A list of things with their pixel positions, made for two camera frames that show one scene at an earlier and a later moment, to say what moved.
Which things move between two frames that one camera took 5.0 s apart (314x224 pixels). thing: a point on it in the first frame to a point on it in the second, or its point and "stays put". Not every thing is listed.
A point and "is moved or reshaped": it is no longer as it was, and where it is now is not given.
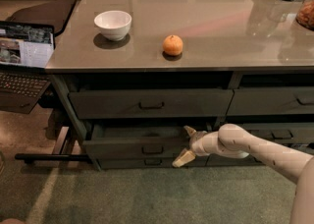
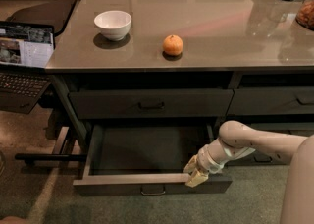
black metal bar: [30, 158] stays put
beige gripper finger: [190, 131] to [191, 165]
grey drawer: [138, 140] is moved or reshaped
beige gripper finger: [184, 157] to [197, 177]
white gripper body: [197, 143] to [203, 159]
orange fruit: [173, 45] stays put
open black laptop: [26, 53] stays put
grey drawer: [115, 104] stays put
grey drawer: [272, 101] stays put
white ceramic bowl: [114, 25] stays put
